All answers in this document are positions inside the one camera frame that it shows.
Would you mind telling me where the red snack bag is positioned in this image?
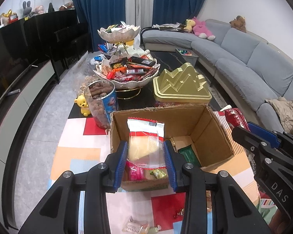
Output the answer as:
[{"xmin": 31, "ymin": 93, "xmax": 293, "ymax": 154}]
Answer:
[{"xmin": 223, "ymin": 108, "xmax": 250, "ymax": 131}]

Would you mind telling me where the white orange Denmas snack bag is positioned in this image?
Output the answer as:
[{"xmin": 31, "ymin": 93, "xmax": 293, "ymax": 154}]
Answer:
[{"xmin": 122, "ymin": 216, "xmax": 149, "ymax": 234}]

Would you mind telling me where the clear yellow cracker packet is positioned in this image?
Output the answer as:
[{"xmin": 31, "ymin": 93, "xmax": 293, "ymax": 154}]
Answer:
[{"xmin": 127, "ymin": 117, "xmax": 166, "ymax": 170}]

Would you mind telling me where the gold fortune biscuit packet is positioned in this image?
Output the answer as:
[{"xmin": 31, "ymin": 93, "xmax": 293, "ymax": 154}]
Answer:
[{"xmin": 206, "ymin": 191, "xmax": 212, "ymax": 213}]

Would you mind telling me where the red gold candy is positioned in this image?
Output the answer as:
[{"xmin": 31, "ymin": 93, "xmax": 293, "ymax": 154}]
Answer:
[{"xmin": 173, "ymin": 208, "xmax": 185, "ymax": 219}]

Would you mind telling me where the pale green candy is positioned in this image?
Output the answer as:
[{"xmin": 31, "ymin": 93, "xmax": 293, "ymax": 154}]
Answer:
[{"xmin": 147, "ymin": 225, "xmax": 161, "ymax": 234}]

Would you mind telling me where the right human hand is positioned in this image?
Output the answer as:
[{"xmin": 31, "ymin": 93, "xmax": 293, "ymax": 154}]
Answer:
[{"xmin": 268, "ymin": 209, "xmax": 293, "ymax": 234}]

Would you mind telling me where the beige jacket on sofa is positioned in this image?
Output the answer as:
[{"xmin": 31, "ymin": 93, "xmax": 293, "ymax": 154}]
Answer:
[{"xmin": 265, "ymin": 97, "xmax": 293, "ymax": 135}]

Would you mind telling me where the brown cardboard box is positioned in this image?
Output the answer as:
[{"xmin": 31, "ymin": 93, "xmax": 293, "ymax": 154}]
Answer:
[{"xmin": 104, "ymin": 104, "xmax": 233, "ymax": 193}]

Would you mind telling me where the green packet in box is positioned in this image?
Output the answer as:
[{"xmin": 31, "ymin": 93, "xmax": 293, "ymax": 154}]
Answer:
[{"xmin": 178, "ymin": 145, "xmax": 202, "ymax": 168}]

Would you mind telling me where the grey curved sofa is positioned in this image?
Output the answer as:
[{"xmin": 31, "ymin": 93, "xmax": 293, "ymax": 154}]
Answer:
[{"xmin": 141, "ymin": 19, "xmax": 293, "ymax": 132}]

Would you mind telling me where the green yellow snack packet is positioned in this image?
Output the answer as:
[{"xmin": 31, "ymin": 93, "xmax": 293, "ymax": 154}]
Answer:
[{"xmin": 150, "ymin": 169, "xmax": 167, "ymax": 179}]

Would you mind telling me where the gold foil candy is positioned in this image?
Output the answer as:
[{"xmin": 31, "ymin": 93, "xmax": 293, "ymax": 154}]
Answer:
[{"xmin": 169, "ymin": 137, "xmax": 178, "ymax": 152}]

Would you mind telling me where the pink snack packet in box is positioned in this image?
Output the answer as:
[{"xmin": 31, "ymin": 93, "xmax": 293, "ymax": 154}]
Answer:
[{"xmin": 125, "ymin": 161, "xmax": 146, "ymax": 181}]

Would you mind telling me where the gold mountain shaped box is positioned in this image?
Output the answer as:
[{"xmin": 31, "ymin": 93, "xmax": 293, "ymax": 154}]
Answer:
[{"xmin": 153, "ymin": 62, "xmax": 212, "ymax": 107}]

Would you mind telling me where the grey storage bin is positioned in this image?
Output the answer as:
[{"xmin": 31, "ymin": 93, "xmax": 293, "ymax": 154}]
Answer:
[{"xmin": 175, "ymin": 48, "xmax": 198, "ymax": 66}]

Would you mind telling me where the yellow bear figurine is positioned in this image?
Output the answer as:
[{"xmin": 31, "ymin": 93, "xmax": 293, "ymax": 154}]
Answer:
[{"xmin": 74, "ymin": 95, "xmax": 91, "ymax": 117}]

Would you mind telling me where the brown teddy bear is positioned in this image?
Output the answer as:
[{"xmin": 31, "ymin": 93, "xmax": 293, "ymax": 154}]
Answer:
[{"xmin": 229, "ymin": 15, "xmax": 247, "ymax": 33}]

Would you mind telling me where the clear jar of nuts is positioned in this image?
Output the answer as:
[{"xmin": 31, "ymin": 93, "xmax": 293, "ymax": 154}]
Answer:
[{"xmin": 83, "ymin": 80, "xmax": 118, "ymax": 129}]

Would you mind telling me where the pink plush toy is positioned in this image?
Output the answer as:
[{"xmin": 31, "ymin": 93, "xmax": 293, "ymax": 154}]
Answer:
[{"xmin": 192, "ymin": 17, "xmax": 215, "ymax": 41}]

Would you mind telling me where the yellow plush toy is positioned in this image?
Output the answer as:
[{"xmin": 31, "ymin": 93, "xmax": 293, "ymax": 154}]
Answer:
[{"xmin": 184, "ymin": 19, "xmax": 196, "ymax": 33}]

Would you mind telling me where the white tiered snack stand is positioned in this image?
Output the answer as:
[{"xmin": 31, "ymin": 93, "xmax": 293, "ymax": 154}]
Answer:
[{"xmin": 90, "ymin": 21, "xmax": 160, "ymax": 92}]

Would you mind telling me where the black television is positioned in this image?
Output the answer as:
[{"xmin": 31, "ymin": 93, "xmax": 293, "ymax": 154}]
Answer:
[{"xmin": 0, "ymin": 10, "xmax": 91, "ymax": 97}]

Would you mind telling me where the white sheer curtain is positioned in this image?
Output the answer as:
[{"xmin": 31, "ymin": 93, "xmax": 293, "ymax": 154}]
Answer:
[{"xmin": 125, "ymin": 0, "xmax": 153, "ymax": 29}]

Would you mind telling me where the grey bunny plush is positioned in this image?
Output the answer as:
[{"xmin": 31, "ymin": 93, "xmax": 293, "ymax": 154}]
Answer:
[{"xmin": 22, "ymin": 1, "xmax": 32, "ymax": 18}]

